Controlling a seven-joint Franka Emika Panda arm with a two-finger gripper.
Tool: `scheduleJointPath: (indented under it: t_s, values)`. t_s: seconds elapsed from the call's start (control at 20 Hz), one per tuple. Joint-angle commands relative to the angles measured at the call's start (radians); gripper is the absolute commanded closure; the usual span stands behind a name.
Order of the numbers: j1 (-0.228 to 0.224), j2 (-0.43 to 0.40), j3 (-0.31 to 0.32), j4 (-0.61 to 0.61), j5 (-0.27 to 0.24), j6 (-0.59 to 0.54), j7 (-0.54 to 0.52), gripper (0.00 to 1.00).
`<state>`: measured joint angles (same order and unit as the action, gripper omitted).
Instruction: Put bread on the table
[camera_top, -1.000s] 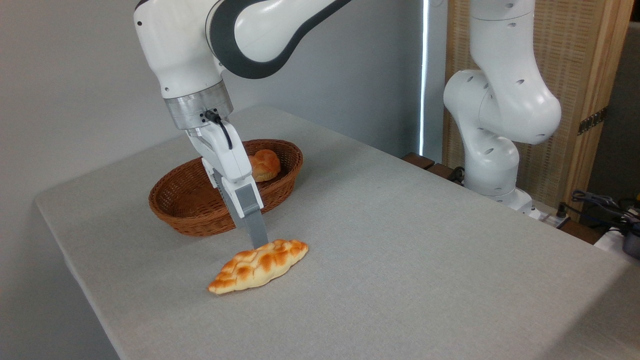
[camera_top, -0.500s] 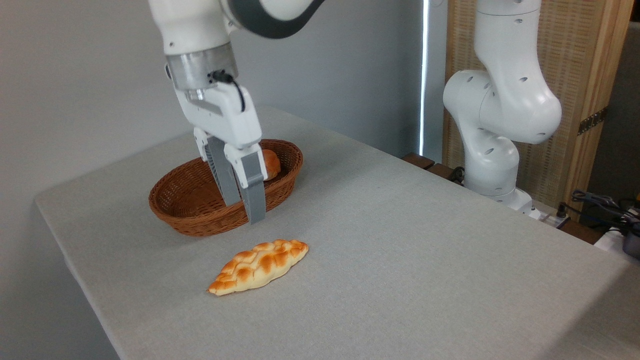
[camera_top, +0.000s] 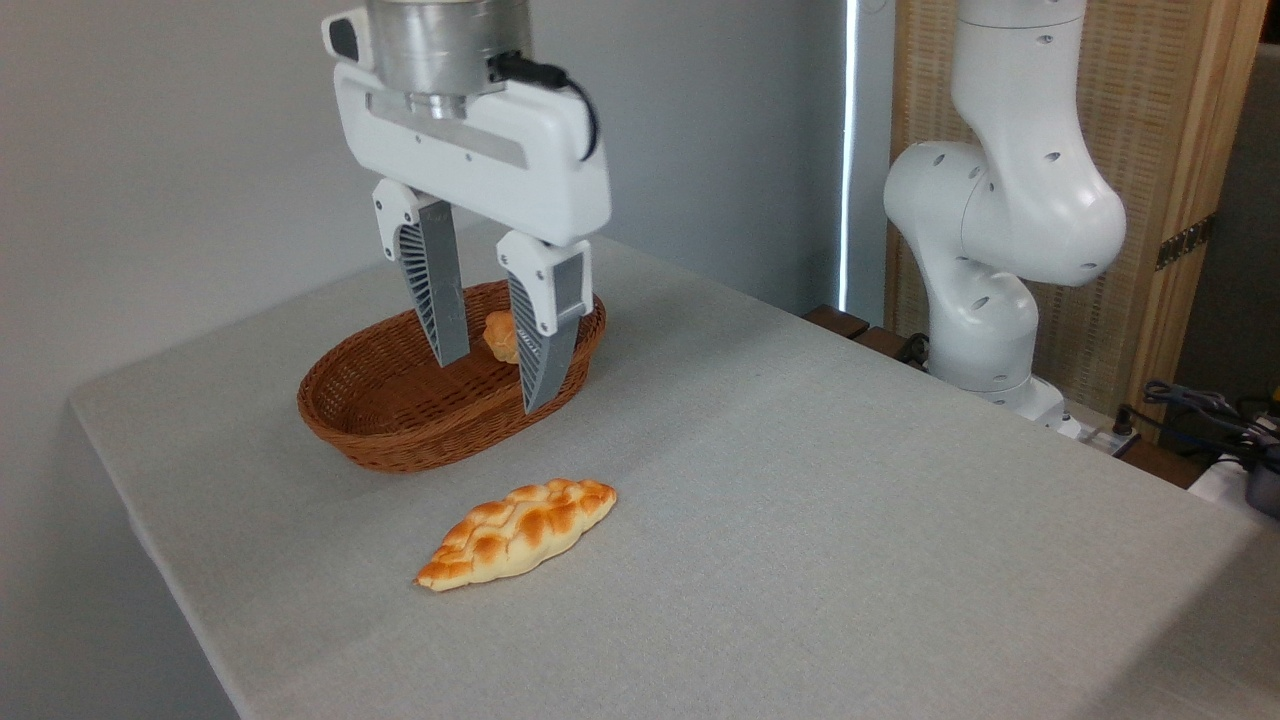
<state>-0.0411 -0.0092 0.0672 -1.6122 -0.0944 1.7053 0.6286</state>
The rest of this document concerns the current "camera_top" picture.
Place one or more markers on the brown wicker oval basket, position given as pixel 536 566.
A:
pixel 420 450

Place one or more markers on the round golden bread roll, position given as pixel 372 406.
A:
pixel 502 338

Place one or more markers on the long braided bread loaf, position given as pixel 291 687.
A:
pixel 515 530

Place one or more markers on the white power strip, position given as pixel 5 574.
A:
pixel 1100 438

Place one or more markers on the metal screen hinge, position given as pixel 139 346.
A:
pixel 1185 243

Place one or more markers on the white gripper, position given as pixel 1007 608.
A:
pixel 510 170

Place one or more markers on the wooden woven folding screen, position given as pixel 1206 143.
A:
pixel 1135 100

